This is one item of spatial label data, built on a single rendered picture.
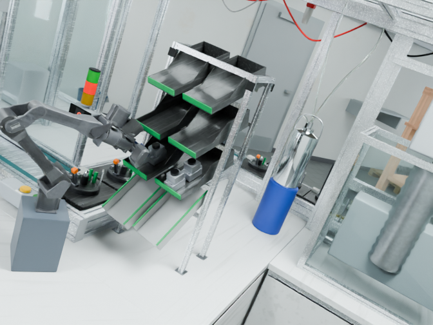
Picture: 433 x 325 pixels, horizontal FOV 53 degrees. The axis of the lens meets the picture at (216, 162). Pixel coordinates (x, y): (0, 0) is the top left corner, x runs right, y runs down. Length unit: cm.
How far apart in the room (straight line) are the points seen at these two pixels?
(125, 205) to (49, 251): 34
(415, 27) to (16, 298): 203
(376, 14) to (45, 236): 182
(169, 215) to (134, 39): 439
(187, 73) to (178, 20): 438
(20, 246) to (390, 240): 143
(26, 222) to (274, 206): 125
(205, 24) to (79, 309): 505
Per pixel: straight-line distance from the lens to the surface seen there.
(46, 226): 148
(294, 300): 211
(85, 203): 179
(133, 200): 171
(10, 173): 193
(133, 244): 182
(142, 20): 584
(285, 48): 673
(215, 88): 155
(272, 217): 228
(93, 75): 194
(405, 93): 871
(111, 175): 204
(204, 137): 155
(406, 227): 199
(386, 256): 203
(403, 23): 240
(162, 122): 161
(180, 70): 164
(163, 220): 164
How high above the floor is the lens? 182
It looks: 18 degrees down
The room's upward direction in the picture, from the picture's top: 21 degrees clockwise
